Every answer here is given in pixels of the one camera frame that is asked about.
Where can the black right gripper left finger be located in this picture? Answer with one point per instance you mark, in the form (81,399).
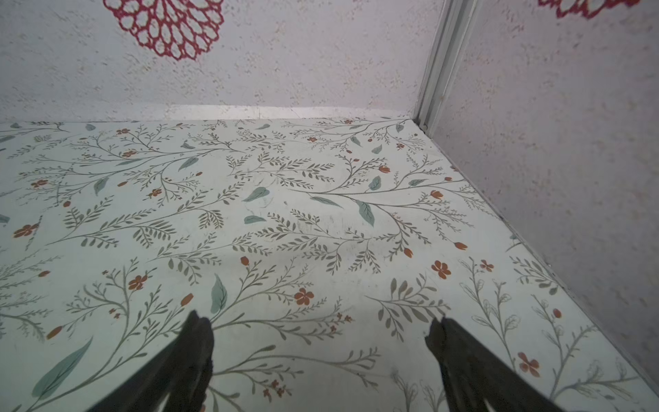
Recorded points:
(176,379)

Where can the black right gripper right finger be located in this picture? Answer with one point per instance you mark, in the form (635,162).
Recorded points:
(474,378)

